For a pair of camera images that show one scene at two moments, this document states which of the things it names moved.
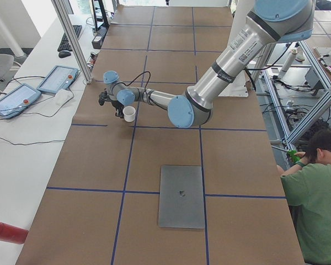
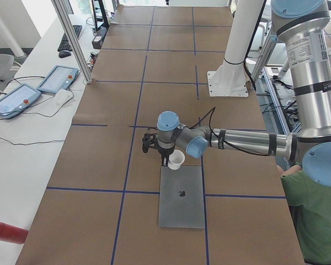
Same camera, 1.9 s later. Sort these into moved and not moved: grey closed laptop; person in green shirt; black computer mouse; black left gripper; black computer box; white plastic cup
Moved: white plastic cup; black left gripper
Not moved: grey closed laptop; black computer mouse; person in green shirt; black computer box
